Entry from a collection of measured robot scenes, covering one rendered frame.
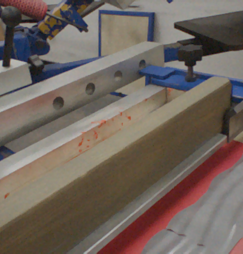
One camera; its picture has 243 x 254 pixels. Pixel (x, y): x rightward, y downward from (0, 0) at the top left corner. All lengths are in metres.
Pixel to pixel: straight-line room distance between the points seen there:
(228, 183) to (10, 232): 0.27
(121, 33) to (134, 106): 2.52
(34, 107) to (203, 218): 0.29
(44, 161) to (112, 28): 2.73
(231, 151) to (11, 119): 0.31
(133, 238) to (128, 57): 0.37
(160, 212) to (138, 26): 2.61
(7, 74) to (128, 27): 2.51
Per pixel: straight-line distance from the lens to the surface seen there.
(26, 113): 0.52
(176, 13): 2.76
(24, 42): 0.96
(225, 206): 0.40
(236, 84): 0.60
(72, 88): 0.56
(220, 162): 0.48
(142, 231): 0.38
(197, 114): 0.41
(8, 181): 0.46
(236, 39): 1.08
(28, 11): 0.94
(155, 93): 0.61
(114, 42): 3.14
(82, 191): 0.30
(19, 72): 0.57
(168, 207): 0.41
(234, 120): 0.48
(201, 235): 0.37
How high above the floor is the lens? 1.22
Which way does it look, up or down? 28 degrees down
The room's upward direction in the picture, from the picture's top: 7 degrees counter-clockwise
